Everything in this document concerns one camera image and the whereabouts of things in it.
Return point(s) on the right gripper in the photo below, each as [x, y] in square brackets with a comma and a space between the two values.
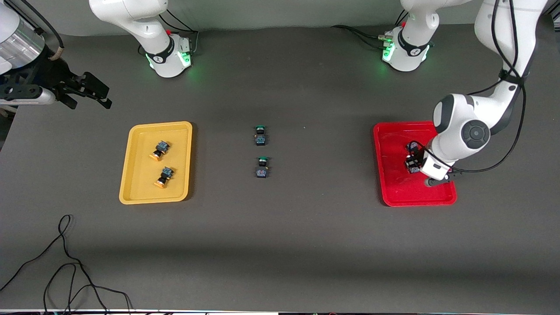
[49, 75]

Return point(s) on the red plastic tray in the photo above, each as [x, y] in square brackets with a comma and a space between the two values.
[393, 183]

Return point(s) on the yellow plastic tray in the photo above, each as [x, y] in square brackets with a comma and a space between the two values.
[140, 183]

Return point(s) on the green mushroom push button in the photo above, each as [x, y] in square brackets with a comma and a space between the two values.
[260, 140]
[261, 173]

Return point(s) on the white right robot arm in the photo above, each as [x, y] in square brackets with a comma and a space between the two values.
[144, 26]

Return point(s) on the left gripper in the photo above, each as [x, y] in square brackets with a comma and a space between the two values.
[414, 162]

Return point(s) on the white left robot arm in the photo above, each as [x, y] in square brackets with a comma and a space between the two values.
[463, 127]

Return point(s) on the yellow mushroom push button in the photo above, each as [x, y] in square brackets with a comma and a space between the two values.
[166, 172]
[162, 147]

